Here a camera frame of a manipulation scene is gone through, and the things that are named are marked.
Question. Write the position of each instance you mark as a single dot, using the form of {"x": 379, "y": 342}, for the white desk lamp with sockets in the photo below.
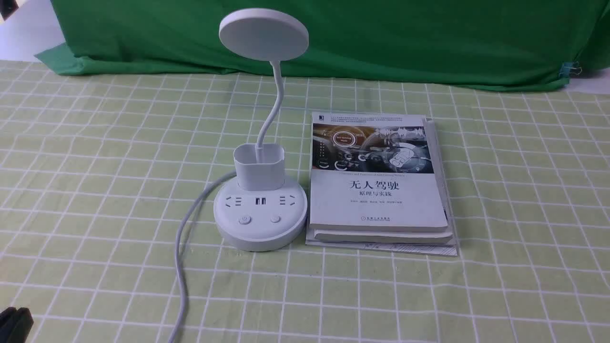
{"x": 261, "y": 208}

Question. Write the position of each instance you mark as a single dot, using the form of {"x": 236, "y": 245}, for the top book with car cover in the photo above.
{"x": 376, "y": 190}

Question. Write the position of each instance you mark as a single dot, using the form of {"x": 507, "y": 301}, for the bottom thin paper booklet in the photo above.
{"x": 387, "y": 194}

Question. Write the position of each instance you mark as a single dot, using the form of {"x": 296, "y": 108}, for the green checkered tablecloth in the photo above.
{"x": 97, "y": 172}

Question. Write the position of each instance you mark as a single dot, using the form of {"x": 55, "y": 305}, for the green backdrop cloth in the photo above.
{"x": 491, "y": 45}

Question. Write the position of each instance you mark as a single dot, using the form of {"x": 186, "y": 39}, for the teal binder clip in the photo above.
{"x": 570, "y": 69}

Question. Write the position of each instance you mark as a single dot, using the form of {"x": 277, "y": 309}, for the black object at corner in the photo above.
{"x": 15, "y": 325}

